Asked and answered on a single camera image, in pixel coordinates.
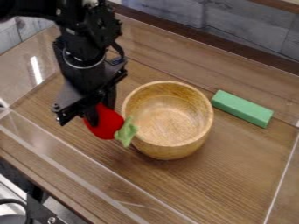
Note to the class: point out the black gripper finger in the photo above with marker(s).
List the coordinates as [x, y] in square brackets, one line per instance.
[91, 116]
[110, 100]

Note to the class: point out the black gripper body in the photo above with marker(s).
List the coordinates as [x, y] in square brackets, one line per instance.
[86, 82]

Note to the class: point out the red plush strawberry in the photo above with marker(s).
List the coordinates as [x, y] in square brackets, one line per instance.
[112, 127]

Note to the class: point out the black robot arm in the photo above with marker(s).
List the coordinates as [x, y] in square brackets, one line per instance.
[90, 57]

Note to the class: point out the wooden bowl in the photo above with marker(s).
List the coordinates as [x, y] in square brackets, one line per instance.
[174, 117]

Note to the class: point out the clear acrylic tray walls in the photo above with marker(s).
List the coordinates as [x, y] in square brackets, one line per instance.
[240, 180]

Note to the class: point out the green rectangular block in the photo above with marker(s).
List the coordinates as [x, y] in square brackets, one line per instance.
[242, 108]

